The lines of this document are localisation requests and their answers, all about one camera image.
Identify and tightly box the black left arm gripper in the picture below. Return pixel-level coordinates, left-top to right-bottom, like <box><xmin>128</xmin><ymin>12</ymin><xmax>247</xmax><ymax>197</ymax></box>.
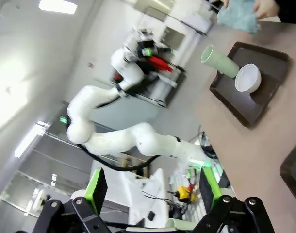
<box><xmin>136</xmin><ymin>40</ymin><xmax>175</xmax><ymax>59</ymax></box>

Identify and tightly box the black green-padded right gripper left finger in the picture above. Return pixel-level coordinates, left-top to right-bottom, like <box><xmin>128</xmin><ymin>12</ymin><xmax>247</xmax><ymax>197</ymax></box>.
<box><xmin>36</xmin><ymin>167</ymin><xmax>109</xmax><ymax>233</ymax></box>

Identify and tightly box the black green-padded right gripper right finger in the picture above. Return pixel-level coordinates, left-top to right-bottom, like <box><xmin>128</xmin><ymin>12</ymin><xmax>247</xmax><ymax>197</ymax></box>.
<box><xmin>194</xmin><ymin>166</ymin><xmax>275</xmax><ymax>233</ymax></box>

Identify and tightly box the pale green cup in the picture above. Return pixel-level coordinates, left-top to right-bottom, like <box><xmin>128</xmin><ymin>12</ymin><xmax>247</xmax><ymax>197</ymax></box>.
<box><xmin>200</xmin><ymin>44</ymin><xmax>241</xmax><ymax>79</ymax></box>

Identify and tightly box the teal cloth mat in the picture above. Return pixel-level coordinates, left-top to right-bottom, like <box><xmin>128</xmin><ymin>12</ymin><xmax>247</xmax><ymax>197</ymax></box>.
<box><xmin>216</xmin><ymin>5</ymin><xmax>262</xmax><ymax>35</ymax></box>

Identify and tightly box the white bowl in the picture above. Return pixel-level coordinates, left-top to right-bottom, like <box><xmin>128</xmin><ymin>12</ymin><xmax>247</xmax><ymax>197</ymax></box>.
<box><xmin>234</xmin><ymin>63</ymin><xmax>262</xmax><ymax>94</ymax></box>

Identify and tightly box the person's black-sleeved forearm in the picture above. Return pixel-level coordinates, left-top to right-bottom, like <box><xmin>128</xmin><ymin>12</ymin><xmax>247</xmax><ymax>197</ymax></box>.
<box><xmin>276</xmin><ymin>0</ymin><xmax>296</xmax><ymax>25</ymax></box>

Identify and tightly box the dark brown tray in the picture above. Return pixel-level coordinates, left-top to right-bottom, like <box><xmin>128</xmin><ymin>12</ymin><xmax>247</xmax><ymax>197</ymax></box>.
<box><xmin>279</xmin><ymin>125</ymin><xmax>296</xmax><ymax>207</ymax></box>
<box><xmin>209</xmin><ymin>41</ymin><xmax>291</xmax><ymax>128</ymax></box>

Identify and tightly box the red object on rack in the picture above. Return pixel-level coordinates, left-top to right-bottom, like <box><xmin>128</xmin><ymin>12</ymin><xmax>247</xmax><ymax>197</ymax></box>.
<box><xmin>147</xmin><ymin>56</ymin><xmax>174</xmax><ymax>73</ymax></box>

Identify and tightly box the yellow emergency stop box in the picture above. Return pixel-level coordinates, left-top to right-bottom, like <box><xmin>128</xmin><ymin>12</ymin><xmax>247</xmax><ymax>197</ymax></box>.
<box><xmin>177</xmin><ymin>185</ymin><xmax>196</xmax><ymax>203</ymax></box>

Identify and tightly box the pale green cylinder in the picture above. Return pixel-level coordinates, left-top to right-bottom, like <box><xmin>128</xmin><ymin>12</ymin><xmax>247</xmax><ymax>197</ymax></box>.
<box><xmin>165</xmin><ymin>217</ymin><xmax>196</xmax><ymax>230</ymax></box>

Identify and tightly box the black metal rack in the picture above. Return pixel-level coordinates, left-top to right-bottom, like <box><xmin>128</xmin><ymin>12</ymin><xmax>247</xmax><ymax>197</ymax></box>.
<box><xmin>109</xmin><ymin>41</ymin><xmax>188</xmax><ymax>109</ymax></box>

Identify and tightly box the white paper sheet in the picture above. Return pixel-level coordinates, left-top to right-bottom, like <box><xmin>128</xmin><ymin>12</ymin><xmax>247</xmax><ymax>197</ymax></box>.
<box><xmin>127</xmin><ymin>168</ymin><xmax>168</xmax><ymax>229</ymax></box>

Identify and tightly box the rectangular ceiling light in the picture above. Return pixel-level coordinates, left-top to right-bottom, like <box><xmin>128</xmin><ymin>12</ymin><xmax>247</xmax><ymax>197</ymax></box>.
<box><xmin>38</xmin><ymin>0</ymin><xmax>78</xmax><ymax>14</ymax></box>

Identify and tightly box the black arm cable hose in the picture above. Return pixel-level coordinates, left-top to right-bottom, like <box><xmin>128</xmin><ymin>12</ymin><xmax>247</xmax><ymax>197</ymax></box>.
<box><xmin>76</xmin><ymin>143</ymin><xmax>161</xmax><ymax>172</ymax></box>

